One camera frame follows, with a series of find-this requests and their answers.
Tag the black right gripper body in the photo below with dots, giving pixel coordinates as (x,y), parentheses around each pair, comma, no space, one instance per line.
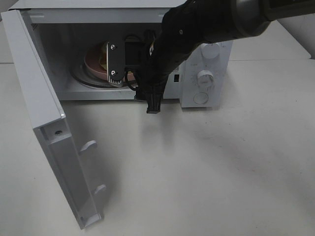
(137,52)

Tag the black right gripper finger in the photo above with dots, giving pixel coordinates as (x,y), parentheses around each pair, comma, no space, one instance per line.
(140,96)
(154,102)

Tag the white bread sandwich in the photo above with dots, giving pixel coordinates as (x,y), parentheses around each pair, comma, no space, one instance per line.
(103,56)

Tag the round door release button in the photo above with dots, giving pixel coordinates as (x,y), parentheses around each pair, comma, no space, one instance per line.
(201,98)

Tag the pink round plate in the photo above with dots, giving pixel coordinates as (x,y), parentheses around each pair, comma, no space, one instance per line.
(92,55)

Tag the white microwave door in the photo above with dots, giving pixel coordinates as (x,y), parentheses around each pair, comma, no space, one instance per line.
(47,116)

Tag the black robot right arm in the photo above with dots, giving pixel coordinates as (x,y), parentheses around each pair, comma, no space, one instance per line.
(185,27)

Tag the lower white microwave knob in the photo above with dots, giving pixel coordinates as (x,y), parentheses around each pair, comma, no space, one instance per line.
(205,78)

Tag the white microwave knob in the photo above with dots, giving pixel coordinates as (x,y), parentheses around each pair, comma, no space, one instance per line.
(205,78)
(210,51)

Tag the glass microwave turntable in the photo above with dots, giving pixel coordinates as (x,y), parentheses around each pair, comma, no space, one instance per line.
(90,77)

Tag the upper white microwave knob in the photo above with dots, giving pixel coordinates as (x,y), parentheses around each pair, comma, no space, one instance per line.
(210,51)

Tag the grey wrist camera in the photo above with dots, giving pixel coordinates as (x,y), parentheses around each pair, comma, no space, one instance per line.
(116,61)

